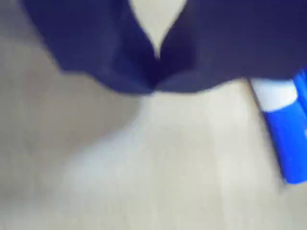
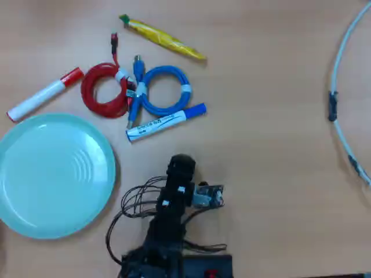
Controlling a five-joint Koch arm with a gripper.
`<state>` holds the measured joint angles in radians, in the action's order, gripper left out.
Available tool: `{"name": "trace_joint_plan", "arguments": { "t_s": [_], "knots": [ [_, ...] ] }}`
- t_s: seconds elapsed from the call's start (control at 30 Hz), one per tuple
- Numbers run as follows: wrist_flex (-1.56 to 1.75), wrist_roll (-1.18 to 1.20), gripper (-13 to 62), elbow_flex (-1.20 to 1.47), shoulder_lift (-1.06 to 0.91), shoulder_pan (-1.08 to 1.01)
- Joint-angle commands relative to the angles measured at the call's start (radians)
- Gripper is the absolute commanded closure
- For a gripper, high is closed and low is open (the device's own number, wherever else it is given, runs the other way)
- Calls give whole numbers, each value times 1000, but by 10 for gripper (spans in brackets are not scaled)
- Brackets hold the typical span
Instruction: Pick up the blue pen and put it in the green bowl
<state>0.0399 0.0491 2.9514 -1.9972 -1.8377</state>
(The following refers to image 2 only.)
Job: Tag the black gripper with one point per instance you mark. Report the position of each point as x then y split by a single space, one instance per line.
174 197

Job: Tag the blue capped white marker pen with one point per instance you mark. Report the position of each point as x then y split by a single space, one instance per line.
156 123

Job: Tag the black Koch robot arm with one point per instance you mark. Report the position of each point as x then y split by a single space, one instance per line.
165 231

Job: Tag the green round bowl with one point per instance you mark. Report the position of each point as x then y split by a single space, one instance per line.
52 179

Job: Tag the red capped white marker pen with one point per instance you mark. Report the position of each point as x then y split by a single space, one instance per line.
37 98

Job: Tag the red clamp knob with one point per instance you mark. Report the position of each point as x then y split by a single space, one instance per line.
211 273

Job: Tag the yellow sachet packet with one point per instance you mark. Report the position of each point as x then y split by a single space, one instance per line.
162 37

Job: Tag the long black tape wrap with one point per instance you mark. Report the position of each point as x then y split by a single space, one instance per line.
333 105

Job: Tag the short black tape wrap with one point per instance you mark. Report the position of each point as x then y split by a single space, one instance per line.
353 165

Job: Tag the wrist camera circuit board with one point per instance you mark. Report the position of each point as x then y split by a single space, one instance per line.
210 195

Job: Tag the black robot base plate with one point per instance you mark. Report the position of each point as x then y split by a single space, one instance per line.
200 265

